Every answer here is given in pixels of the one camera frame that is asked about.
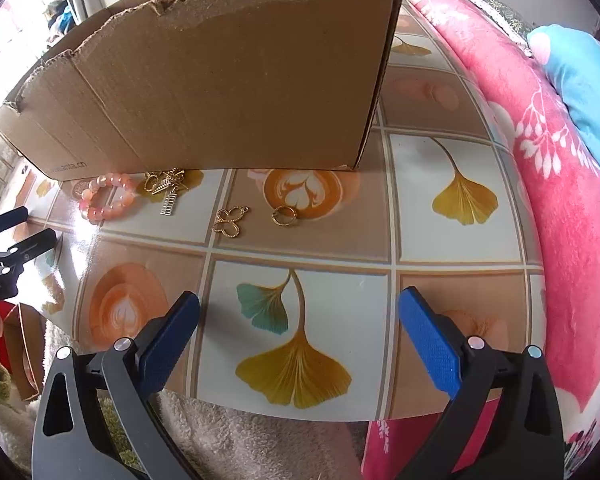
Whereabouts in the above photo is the pink bead bracelet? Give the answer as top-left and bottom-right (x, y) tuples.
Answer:
(78, 173), (138, 223)

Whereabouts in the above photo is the gold clover pendant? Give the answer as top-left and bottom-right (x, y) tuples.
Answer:
(211, 205), (251, 239)

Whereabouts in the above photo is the gold charm cluster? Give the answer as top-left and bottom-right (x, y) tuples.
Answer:
(145, 169), (188, 195)

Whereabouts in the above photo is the gold ring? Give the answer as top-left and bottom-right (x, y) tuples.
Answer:
(271, 205), (298, 227)

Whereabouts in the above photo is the small brown cardboard tray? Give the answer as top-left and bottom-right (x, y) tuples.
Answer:
(2, 302), (48, 403)

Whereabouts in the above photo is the pink floral blanket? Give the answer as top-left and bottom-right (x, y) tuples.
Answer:
(362, 0), (600, 480)

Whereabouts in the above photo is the grey textured blanket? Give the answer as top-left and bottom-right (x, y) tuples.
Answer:
(462, 0), (536, 56)

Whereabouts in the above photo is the blue pillow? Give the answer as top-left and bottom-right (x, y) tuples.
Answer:
(527, 25), (600, 181)

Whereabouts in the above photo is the pile of clothes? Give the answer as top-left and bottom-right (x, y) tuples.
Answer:
(45, 0), (88, 41)

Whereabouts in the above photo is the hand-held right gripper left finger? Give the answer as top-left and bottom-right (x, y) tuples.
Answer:
(32, 290), (216, 480)

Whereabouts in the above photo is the brown cardboard box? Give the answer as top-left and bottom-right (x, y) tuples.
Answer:
(0, 0), (405, 181)

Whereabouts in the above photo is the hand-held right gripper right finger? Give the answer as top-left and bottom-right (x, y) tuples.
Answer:
(395, 286), (565, 480)

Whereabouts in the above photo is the white fluffy blanket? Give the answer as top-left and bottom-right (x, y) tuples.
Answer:
(0, 325), (368, 480)

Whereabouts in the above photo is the leaf patterned table cover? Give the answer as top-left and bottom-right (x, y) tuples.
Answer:
(10, 0), (551, 418)

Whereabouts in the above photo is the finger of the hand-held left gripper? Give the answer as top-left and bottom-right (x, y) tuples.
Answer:
(0, 206), (30, 251)
(0, 229), (58, 281)

